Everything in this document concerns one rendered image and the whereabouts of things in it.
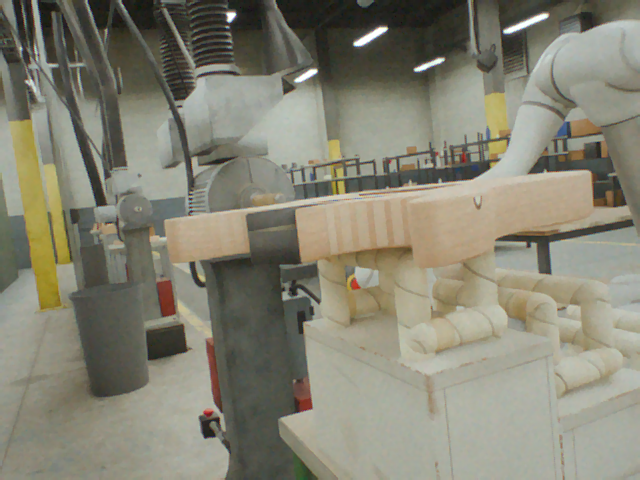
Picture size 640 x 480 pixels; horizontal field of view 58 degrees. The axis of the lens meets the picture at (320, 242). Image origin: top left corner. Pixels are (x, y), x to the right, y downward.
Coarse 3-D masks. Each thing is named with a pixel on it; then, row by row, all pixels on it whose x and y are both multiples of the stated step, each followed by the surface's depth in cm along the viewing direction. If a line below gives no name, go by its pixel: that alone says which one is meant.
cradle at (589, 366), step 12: (612, 348) 64; (564, 360) 61; (576, 360) 61; (588, 360) 62; (600, 360) 62; (612, 360) 63; (564, 372) 60; (576, 372) 60; (588, 372) 61; (600, 372) 62; (612, 372) 63; (564, 384) 60; (576, 384) 61
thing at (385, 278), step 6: (378, 276) 73; (384, 276) 72; (390, 276) 71; (384, 282) 72; (390, 282) 71; (384, 288) 72; (390, 288) 72; (384, 294) 72; (390, 294) 72; (390, 300) 72; (390, 306) 72; (396, 306) 72; (384, 312) 73; (390, 312) 72; (396, 312) 72
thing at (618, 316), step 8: (568, 312) 87; (576, 312) 86; (616, 312) 80; (624, 312) 79; (632, 312) 79; (576, 320) 86; (616, 320) 80; (624, 320) 79; (632, 320) 78; (624, 328) 79; (632, 328) 77
